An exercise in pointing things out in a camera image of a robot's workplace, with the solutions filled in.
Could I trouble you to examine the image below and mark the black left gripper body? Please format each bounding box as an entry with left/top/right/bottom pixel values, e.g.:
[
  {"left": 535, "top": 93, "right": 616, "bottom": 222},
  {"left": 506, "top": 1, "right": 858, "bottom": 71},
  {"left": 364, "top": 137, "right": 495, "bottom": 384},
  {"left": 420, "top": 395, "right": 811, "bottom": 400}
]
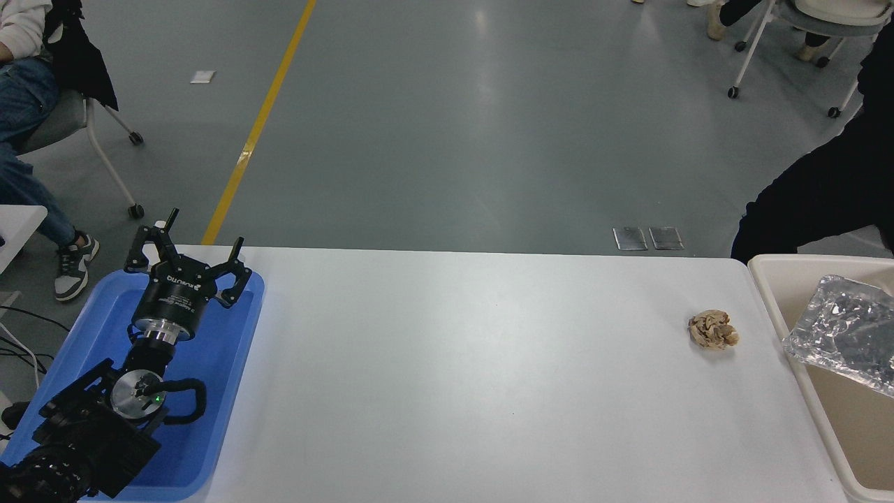
[{"left": 131, "top": 256, "right": 233, "bottom": 330}]

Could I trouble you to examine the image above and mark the foil plate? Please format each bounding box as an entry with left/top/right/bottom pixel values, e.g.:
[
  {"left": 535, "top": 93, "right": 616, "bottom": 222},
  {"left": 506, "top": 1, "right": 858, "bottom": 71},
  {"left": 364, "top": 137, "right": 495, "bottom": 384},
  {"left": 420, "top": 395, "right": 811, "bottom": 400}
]
[{"left": 782, "top": 275, "right": 894, "bottom": 399}]

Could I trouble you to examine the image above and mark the blue plastic tray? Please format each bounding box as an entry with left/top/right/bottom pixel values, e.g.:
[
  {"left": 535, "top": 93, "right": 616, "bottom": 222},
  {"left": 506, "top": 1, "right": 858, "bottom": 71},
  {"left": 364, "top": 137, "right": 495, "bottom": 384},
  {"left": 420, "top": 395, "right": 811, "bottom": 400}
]
[{"left": 0, "top": 269, "right": 266, "bottom": 502}]

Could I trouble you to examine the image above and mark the grey wheeled chair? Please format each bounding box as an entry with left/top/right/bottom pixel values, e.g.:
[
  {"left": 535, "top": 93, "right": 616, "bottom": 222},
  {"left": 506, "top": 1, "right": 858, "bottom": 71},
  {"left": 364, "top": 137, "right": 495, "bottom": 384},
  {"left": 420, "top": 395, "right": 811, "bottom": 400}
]
[{"left": 14, "top": 87, "right": 145, "bottom": 219}]

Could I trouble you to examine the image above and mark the small white table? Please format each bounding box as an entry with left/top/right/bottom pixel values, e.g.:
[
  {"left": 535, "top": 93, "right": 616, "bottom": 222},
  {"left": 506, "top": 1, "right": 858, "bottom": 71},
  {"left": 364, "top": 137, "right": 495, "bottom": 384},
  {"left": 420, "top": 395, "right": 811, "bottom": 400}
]
[{"left": 0, "top": 205, "right": 47, "bottom": 273}]

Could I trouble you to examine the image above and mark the black jacket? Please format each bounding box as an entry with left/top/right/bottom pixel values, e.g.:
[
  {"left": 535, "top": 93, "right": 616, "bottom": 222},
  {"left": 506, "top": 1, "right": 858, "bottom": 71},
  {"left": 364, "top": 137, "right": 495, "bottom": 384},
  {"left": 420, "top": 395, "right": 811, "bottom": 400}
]
[{"left": 43, "top": 0, "right": 118, "bottom": 111}]

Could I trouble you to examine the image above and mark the seated person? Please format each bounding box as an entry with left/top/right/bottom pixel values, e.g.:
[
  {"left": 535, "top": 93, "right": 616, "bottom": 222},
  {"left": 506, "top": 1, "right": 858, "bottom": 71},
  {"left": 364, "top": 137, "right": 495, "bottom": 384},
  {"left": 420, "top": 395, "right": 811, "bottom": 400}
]
[
  {"left": 0, "top": 0, "right": 100, "bottom": 302},
  {"left": 707, "top": 0, "right": 833, "bottom": 64}
]

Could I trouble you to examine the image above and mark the crumpled tan paper ball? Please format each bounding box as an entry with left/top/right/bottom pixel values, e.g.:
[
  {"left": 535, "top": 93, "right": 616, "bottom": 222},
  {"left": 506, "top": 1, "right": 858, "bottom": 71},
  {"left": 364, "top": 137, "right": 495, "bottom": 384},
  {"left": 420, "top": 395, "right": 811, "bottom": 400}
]
[{"left": 688, "top": 309, "right": 740, "bottom": 351}]

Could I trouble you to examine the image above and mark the white-framed wheeled chair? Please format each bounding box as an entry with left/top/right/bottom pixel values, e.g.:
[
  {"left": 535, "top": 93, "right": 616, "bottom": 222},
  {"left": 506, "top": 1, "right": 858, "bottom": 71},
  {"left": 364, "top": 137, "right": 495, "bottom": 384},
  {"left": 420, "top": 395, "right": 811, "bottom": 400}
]
[{"left": 726, "top": 0, "right": 894, "bottom": 118}]

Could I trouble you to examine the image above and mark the large pale bin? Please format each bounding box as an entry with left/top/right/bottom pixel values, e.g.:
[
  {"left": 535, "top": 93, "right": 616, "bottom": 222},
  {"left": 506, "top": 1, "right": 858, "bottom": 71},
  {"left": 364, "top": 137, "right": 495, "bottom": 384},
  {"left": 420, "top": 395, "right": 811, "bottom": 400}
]
[{"left": 747, "top": 254, "right": 894, "bottom": 503}]

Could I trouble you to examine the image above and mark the black cable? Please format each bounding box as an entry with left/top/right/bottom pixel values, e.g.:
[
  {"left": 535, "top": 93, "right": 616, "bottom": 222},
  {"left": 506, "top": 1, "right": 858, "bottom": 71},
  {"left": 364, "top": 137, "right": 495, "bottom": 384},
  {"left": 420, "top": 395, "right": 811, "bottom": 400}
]
[{"left": 0, "top": 305, "right": 71, "bottom": 374}]

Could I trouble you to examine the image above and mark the white cable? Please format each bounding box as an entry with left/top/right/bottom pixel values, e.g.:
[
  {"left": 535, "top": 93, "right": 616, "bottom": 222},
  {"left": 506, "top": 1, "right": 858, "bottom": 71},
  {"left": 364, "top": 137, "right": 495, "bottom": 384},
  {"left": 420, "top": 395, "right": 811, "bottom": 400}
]
[{"left": 0, "top": 321, "right": 41, "bottom": 389}]

